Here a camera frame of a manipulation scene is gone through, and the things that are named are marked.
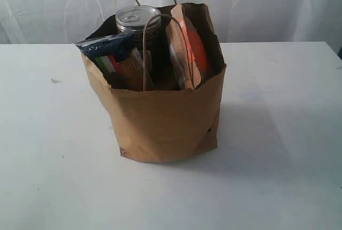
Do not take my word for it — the brown orange snack pouch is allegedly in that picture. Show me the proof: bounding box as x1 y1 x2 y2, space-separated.
166 4 213 90

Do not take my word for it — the spaghetti package dark blue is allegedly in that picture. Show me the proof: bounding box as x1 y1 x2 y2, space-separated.
75 31 144 92

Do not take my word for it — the clear can with pull-tab lid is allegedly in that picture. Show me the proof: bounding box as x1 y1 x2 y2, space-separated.
114 5 162 76

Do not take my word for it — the brown paper shopping bag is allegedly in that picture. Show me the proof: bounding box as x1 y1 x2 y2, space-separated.
81 2 227 163

